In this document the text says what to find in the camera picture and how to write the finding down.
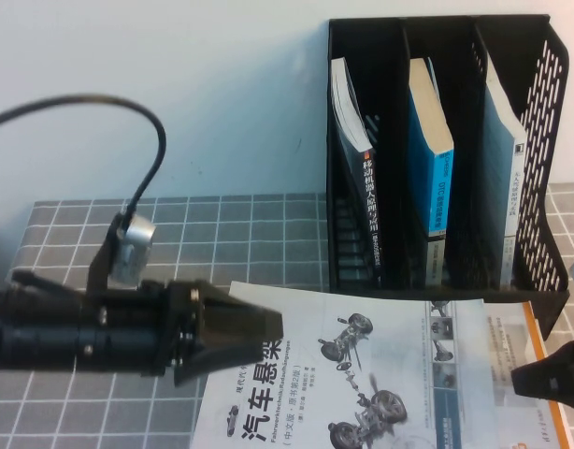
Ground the black camera cable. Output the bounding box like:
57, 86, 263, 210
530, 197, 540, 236
0, 94, 168, 221

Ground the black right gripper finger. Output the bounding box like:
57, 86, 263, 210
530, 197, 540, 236
509, 340, 574, 413

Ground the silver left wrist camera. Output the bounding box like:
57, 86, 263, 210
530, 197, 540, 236
108, 212, 156, 284

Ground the bright blue book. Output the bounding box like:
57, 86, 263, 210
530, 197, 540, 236
406, 58, 455, 287

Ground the grey-blue book white spine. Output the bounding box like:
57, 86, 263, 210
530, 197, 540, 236
481, 50, 528, 287

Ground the grey checked tablecloth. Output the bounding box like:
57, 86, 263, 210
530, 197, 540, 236
0, 181, 574, 449

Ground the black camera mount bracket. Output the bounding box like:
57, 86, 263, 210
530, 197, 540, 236
87, 212, 130, 295

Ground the white car suspension book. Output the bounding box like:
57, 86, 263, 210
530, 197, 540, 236
189, 281, 493, 449

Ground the white orange-edged ROS2 book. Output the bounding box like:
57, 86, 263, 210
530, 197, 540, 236
481, 300, 574, 449

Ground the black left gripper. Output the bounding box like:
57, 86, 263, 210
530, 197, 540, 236
80, 279, 284, 388

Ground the black perforated book stand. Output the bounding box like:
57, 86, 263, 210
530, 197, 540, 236
327, 15, 570, 340

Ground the black spine robotics book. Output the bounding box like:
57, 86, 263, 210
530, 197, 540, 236
330, 57, 384, 287

